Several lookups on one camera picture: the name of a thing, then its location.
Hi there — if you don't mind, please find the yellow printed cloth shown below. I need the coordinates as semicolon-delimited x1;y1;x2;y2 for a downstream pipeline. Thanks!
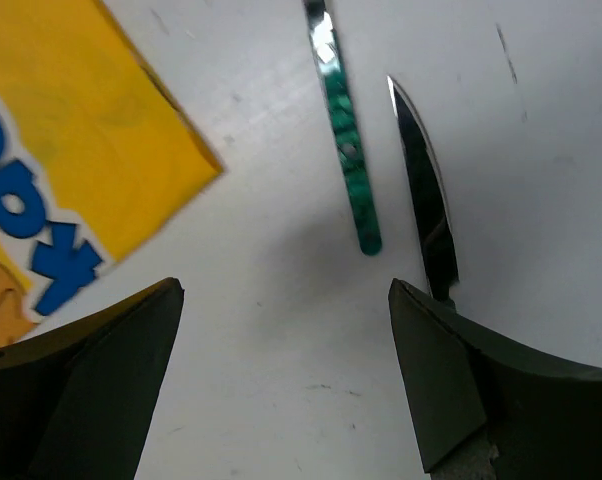
0;1;221;348

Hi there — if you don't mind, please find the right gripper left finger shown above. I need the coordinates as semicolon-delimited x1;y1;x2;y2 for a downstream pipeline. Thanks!
0;278;184;479

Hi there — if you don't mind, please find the fork with teal handle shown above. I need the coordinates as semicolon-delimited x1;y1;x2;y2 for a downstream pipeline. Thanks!
303;1;382;256

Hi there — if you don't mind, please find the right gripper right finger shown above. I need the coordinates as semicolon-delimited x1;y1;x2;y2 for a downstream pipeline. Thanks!
388;280;602;479

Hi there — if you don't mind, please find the knife with teal handle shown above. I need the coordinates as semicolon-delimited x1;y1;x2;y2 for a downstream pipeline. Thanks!
387;76;459;308

